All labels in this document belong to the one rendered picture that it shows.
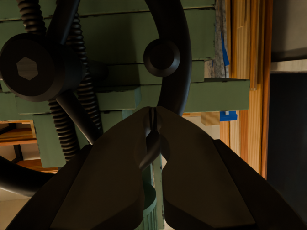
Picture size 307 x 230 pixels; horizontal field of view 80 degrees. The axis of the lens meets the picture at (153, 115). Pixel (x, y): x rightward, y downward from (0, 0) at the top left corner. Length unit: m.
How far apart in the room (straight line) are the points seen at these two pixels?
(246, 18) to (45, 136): 1.72
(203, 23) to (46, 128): 0.32
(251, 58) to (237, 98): 1.42
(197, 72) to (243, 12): 1.47
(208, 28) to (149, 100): 0.17
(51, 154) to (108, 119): 0.11
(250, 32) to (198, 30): 1.49
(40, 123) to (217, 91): 0.31
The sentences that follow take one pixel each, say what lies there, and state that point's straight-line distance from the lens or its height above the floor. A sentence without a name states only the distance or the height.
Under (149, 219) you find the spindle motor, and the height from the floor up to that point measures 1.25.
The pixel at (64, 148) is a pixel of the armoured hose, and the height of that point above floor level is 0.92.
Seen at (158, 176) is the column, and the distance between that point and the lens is 0.83.
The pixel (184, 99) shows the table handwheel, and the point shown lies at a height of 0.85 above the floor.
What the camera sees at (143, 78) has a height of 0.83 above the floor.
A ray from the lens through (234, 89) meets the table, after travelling 0.39.
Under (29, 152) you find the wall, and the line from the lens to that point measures 3.50.
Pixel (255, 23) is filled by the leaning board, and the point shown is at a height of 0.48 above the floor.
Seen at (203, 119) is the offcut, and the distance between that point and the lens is 0.42.
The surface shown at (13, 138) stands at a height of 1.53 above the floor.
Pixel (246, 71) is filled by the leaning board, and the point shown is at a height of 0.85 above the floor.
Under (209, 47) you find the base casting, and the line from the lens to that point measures 0.38.
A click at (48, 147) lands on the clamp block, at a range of 0.34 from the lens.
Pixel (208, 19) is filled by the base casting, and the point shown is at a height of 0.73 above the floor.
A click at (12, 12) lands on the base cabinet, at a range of 0.46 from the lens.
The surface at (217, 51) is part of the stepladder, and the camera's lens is 1.26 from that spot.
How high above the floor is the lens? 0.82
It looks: 13 degrees up
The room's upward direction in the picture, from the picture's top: 177 degrees clockwise
